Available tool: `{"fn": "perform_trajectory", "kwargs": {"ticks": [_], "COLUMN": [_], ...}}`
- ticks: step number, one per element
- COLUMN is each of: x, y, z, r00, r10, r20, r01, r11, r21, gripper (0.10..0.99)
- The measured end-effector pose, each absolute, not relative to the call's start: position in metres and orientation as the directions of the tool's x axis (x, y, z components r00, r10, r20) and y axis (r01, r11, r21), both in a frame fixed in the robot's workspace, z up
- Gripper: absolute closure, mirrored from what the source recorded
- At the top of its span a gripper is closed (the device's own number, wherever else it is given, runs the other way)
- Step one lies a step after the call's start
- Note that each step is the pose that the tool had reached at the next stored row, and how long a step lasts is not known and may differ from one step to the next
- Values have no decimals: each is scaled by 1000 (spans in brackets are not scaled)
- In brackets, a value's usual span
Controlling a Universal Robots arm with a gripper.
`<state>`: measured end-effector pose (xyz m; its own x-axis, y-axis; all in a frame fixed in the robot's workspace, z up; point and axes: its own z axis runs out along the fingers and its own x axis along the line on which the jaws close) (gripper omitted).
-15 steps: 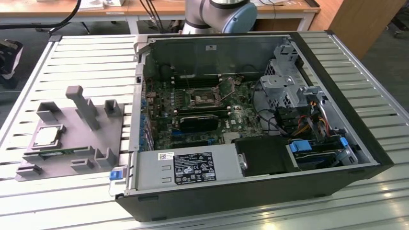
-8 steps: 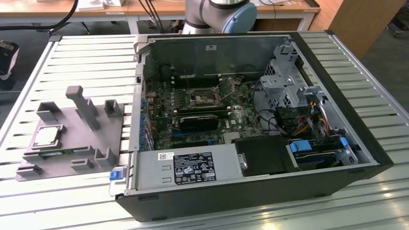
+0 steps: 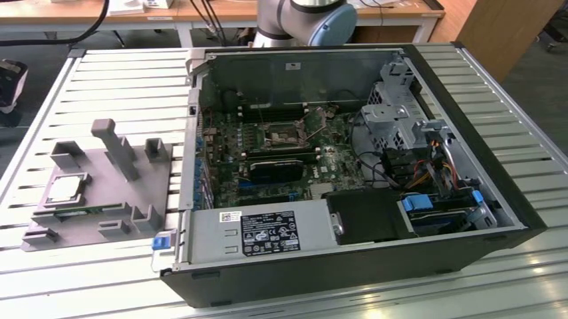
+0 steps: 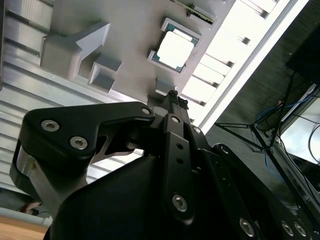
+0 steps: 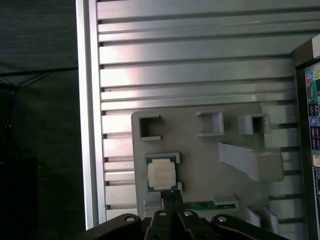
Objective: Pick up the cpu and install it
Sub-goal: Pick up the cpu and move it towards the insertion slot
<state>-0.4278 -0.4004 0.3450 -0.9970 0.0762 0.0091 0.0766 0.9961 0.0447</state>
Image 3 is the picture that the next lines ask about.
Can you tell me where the silver CPU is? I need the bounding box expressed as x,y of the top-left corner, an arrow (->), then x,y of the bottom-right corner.
44,172 -> 88,203

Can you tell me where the CPU socket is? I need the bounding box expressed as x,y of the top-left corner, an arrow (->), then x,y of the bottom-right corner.
261,120 -> 311,150

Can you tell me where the wooden desk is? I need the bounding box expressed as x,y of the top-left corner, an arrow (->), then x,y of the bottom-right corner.
175,0 -> 448,51
0,0 -> 181,49

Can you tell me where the grey parts rack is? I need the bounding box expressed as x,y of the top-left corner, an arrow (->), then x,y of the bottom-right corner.
20,118 -> 178,253

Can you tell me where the green RAM stick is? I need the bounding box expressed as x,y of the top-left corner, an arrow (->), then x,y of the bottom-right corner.
52,205 -> 126,217

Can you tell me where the black RAM slot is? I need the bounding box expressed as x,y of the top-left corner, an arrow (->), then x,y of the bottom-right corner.
242,114 -> 310,122
242,108 -> 309,116
245,150 -> 316,158
242,103 -> 307,113
242,111 -> 309,119
245,156 -> 316,163
245,153 -> 316,160
245,148 -> 314,155

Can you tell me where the blue case latch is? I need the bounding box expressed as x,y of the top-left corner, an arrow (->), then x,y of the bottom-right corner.
150,232 -> 175,251

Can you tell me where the black graphics card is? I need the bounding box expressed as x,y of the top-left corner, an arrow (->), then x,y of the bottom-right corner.
245,158 -> 307,185

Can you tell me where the silver power supply unit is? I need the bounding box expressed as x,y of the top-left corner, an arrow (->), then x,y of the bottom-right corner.
174,199 -> 346,267

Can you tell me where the black expansion slot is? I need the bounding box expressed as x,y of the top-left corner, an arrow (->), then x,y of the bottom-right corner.
239,195 -> 294,206

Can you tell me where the green motherboard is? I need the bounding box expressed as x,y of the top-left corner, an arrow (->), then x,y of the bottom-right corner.
202,105 -> 372,209

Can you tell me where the silver metal drive cage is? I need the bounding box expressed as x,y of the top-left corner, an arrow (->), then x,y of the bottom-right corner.
358,53 -> 456,152

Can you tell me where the black plastic shroud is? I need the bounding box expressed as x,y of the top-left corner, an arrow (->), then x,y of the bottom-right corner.
322,189 -> 421,247

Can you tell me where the black open PC case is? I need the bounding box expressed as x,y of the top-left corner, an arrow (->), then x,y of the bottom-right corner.
158,42 -> 548,308

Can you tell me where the wooden cabinet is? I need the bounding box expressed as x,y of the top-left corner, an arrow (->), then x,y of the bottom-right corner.
428,0 -> 568,84

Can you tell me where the black office chair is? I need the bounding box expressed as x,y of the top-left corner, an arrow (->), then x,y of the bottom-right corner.
540,18 -> 568,54

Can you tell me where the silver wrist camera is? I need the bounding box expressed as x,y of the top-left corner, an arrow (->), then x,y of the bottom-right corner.
0,68 -> 30,108

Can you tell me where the thick black cable conduit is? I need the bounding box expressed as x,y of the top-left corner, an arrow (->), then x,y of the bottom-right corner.
0,0 -> 112,48

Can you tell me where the dark flat data wire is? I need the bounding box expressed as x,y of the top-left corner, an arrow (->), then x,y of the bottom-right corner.
368,161 -> 402,191

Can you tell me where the coloured power wire bundle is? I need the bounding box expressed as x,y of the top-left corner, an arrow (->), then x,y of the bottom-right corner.
410,141 -> 461,193

